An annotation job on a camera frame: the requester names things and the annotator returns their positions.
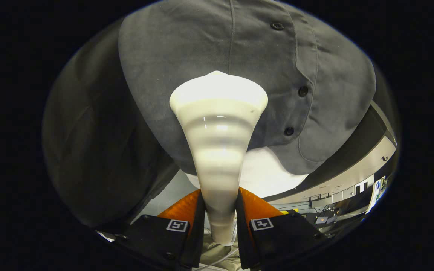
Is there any white garment steamer head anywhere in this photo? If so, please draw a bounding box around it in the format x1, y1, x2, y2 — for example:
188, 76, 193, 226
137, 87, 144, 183
169, 70, 269, 246

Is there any white desk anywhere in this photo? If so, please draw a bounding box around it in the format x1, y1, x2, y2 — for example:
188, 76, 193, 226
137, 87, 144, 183
365, 175, 389, 214

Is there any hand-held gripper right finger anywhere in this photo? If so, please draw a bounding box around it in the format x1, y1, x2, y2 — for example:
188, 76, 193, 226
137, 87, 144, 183
235, 187, 329, 270

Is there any grey cabinet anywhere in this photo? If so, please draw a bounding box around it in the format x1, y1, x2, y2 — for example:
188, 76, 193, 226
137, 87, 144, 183
262, 101, 398, 206

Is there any grey button shirt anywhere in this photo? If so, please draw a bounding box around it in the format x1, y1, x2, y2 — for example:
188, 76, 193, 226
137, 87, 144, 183
118, 0, 377, 176

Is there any white mannequin torso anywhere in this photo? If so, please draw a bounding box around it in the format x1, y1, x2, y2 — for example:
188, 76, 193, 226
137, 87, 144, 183
185, 146, 309, 199

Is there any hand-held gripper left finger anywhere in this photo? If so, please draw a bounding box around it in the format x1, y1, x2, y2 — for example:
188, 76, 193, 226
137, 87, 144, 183
113, 189, 206, 271

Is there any black electronics clutter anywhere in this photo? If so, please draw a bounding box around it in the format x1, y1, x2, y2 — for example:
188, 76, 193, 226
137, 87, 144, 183
303, 203, 354, 227

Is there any white steamer hose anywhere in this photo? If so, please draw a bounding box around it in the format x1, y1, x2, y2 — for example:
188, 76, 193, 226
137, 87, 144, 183
196, 244, 240, 271

